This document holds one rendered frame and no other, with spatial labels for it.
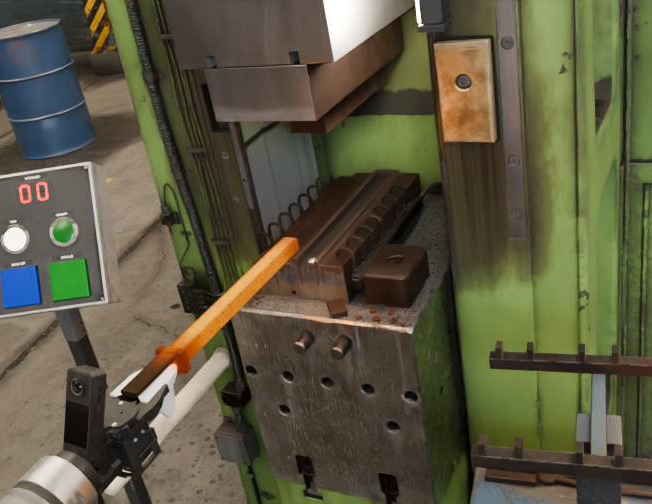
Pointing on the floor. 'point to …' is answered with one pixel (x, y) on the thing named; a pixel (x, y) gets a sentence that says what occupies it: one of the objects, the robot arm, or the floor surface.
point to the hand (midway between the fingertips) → (163, 365)
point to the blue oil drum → (40, 89)
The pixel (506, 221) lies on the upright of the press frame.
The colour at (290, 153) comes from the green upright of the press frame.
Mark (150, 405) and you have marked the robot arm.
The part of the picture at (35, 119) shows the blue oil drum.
